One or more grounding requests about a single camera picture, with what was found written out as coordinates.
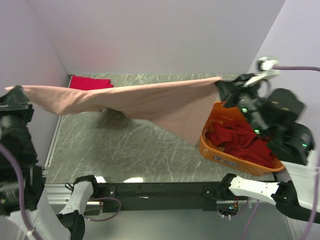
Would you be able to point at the black base beam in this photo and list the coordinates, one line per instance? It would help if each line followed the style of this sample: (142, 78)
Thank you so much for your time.
(148, 196)

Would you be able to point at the dark red t shirt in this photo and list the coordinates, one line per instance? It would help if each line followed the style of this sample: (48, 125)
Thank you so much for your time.
(239, 140)

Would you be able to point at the pink t shirt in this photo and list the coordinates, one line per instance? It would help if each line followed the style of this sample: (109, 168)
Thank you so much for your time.
(180, 107)

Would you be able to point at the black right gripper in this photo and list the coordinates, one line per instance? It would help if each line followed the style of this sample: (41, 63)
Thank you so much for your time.
(229, 89)

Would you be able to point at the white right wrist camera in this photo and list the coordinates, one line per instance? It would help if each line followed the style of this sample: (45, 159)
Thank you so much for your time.
(265, 70)

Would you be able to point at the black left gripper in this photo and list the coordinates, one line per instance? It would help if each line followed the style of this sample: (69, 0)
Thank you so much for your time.
(16, 100)

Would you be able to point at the folded magenta t shirt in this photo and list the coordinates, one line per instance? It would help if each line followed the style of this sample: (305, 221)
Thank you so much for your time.
(88, 83)

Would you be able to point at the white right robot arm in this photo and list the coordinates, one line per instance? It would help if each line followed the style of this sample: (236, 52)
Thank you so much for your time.
(275, 117)

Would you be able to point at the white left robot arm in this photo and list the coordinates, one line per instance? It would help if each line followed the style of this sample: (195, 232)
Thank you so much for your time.
(23, 197)

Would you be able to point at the orange plastic bin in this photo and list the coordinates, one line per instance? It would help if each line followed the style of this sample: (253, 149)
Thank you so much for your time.
(224, 115)

